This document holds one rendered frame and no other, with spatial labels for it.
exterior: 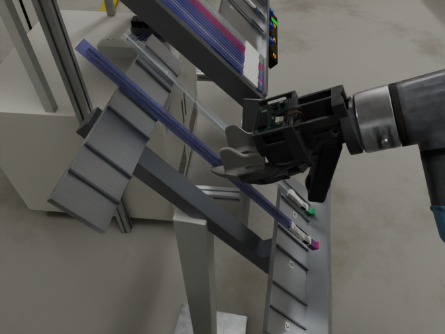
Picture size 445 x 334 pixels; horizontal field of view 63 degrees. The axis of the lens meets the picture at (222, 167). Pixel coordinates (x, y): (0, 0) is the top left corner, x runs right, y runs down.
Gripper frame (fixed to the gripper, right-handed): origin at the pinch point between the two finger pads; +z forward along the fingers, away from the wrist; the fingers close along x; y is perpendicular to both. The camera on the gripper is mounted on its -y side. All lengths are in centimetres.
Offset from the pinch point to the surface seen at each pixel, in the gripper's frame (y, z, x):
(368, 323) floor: -108, 0, -18
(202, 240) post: -14.1, 11.0, 3.1
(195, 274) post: -26.1, 20.0, 3.0
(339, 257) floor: -104, 9, -43
